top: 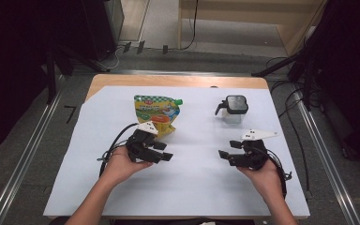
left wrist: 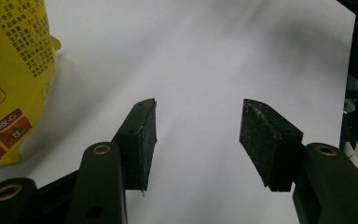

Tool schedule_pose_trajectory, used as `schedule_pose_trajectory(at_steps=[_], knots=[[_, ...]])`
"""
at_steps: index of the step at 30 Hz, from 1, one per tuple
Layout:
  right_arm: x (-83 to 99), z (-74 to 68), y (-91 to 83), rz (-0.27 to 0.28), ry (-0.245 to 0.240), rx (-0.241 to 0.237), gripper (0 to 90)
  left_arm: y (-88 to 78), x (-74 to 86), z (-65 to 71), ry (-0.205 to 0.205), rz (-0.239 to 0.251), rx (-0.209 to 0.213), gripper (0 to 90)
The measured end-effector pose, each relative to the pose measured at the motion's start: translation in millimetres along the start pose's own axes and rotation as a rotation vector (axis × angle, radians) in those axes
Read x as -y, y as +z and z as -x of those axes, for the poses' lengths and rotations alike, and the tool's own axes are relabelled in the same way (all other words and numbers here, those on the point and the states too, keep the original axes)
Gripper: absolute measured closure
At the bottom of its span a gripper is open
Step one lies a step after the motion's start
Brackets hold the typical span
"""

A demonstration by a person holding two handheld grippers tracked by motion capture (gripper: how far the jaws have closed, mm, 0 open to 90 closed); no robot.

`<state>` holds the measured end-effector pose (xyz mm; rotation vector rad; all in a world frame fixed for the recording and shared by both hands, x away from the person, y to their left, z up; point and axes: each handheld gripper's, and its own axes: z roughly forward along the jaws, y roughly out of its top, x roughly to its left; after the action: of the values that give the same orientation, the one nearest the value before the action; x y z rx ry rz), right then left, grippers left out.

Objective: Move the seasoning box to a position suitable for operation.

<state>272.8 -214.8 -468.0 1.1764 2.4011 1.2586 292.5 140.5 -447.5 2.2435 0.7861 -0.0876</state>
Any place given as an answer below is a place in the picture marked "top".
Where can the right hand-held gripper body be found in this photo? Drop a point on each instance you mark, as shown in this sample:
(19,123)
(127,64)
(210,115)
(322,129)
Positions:
(253,154)

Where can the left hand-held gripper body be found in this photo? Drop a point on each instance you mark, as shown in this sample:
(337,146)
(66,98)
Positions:
(140,146)

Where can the yellow green spout pouch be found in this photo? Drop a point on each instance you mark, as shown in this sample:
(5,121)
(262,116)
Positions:
(156,109)

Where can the clear jar with black lid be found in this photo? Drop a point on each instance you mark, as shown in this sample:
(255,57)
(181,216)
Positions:
(236,104)

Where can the person's left hand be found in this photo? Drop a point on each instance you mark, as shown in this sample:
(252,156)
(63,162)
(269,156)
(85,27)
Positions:
(120,165)

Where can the person's right hand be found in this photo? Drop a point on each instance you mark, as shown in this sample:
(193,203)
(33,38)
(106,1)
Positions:
(267,181)

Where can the black metal stand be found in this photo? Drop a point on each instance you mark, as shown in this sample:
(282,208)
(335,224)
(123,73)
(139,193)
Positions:
(278,64)

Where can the black cabinet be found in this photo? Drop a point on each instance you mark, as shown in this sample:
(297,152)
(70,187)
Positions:
(101,28)

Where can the dark curtain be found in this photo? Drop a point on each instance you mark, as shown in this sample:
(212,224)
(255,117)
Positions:
(353,78)
(12,62)

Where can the light wooden shelf unit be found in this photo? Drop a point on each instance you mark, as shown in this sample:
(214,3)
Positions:
(247,12)

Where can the metal floor rail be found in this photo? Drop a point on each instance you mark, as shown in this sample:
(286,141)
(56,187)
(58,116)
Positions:
(25,156)
(328,156)

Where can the black floor bracket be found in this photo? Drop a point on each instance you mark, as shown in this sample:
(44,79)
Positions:
(165,49)
(127,47)
(141,47)

